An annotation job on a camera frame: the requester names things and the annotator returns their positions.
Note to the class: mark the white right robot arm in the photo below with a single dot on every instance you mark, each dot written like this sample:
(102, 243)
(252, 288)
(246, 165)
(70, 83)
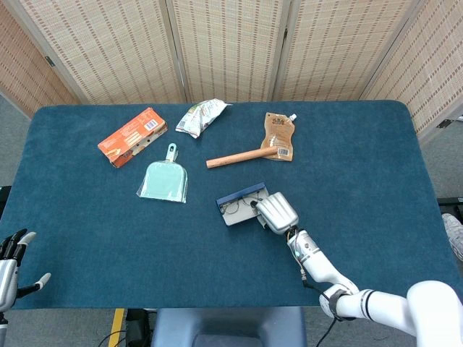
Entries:
(325, 267)

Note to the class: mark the woven folding screen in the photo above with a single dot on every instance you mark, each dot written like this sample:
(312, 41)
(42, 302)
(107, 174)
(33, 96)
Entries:
(224, 47)

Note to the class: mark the small blue box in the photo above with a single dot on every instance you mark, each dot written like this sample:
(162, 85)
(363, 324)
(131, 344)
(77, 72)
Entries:
(238, 217)

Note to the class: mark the crumpled white snack bag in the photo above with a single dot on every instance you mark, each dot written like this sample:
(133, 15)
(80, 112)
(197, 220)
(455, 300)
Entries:
(199, 115)

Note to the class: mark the grey sneaker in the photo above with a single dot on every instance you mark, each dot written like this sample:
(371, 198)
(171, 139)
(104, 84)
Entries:
(454, 231)

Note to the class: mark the mint green dustpan in plastic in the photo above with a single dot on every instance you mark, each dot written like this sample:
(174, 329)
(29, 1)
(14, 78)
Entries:
(162, 180)

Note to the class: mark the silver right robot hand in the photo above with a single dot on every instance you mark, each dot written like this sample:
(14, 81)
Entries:
(278, 213)

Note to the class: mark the yellow floor tape strip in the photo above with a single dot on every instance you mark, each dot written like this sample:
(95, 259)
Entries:
(116, 325)

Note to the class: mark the thin black metal eyeglasses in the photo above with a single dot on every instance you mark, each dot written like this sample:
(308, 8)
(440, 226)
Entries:
(235, 208)

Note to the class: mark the wooden rolling pin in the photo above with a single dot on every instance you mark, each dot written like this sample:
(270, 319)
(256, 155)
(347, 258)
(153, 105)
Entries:
(235, 158)

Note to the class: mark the orange cardboard snack box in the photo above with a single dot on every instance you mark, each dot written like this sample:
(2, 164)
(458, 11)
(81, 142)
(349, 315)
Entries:
(130, 135)

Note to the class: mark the black table frame bar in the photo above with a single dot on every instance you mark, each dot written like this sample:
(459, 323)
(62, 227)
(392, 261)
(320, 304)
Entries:
(4, 200)
(450, 201)

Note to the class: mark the teal table cloth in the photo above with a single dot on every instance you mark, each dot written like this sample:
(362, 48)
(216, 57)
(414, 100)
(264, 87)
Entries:
(108, 235)

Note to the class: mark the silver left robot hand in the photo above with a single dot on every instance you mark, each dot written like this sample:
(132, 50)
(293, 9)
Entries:
(7, 278)

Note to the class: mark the brown spout pouch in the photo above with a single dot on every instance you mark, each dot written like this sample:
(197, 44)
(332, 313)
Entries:
(278, 130)

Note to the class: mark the grey-blue robot torso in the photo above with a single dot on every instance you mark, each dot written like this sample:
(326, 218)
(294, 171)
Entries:
(228, 325)

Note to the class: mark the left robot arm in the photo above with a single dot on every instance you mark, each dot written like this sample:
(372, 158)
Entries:
(2, 325)

